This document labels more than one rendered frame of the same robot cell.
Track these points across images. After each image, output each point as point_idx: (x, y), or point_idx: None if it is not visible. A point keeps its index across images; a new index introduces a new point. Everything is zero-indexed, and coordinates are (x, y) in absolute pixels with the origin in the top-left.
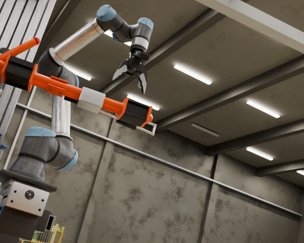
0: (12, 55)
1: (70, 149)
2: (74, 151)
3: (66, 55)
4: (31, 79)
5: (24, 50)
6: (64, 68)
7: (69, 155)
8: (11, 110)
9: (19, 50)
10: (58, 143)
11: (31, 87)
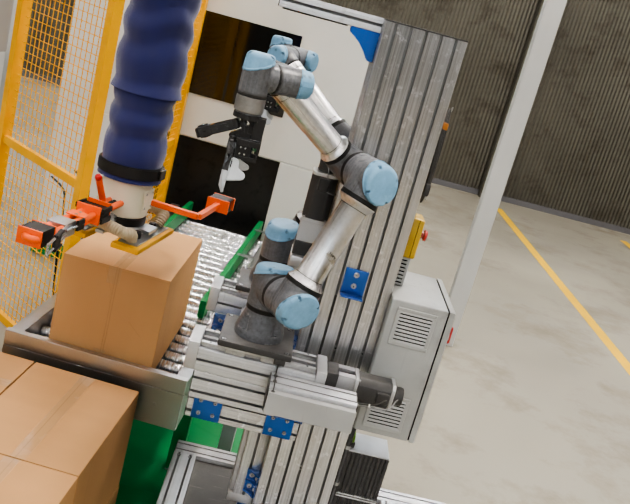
0: (98, 195)
1: (280, 293)
2: (287, 296)
3: (314, 145)
4: None
5: (98, 189)
6: (350, 161)
7: (274, 301)
8: None
9: (97, 190)
10: (267, 284)
11: (92, 221)
